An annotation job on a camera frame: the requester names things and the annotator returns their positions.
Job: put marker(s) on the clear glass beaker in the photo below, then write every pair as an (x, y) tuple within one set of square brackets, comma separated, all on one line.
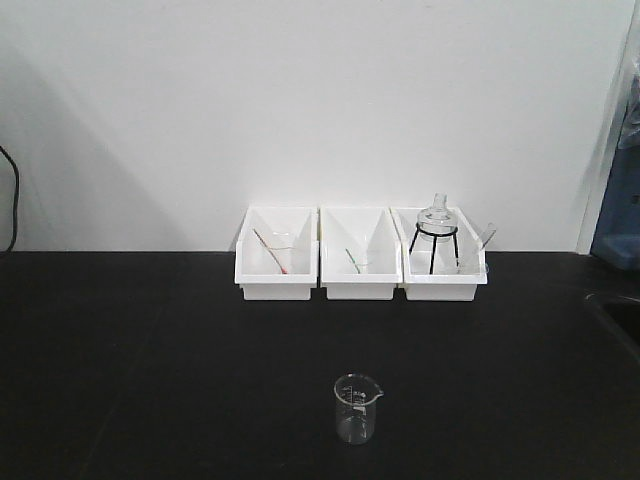
[(355, 407)]

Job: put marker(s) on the small glass beaker in bin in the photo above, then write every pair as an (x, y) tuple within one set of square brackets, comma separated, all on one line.
[(282, 241)]

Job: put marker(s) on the green-tipped glass rod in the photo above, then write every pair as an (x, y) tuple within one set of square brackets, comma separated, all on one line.
[(353, 261)]

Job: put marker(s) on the middle white plastic bin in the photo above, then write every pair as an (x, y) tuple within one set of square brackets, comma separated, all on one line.
[(370, 235)]

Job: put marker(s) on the white plastic bin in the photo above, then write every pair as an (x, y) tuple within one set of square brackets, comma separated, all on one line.
[(370, 235), (449, 282), (257, 274)]

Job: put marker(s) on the left white plastic bin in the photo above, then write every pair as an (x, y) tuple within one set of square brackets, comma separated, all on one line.
[(257, 274)]

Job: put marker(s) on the red-tipped glass rod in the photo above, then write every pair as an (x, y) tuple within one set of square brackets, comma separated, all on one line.
[(271, 252)]

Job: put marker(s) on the round glass flask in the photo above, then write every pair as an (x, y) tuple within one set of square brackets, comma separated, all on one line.
[(437, 221)]

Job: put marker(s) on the right white plastic bin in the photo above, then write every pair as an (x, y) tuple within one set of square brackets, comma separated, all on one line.
[(449, 282)]

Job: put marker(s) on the clear glass test tube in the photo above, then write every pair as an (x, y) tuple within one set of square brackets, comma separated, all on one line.
[(474, 248)]

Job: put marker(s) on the blue equipment at right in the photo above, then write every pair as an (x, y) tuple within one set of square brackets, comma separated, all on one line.
[(616, 239)]

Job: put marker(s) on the black sink basin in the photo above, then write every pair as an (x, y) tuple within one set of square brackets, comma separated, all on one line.
[(619, 315)]

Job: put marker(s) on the black wire tripod stand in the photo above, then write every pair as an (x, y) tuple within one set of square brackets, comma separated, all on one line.
[(433, 255)]

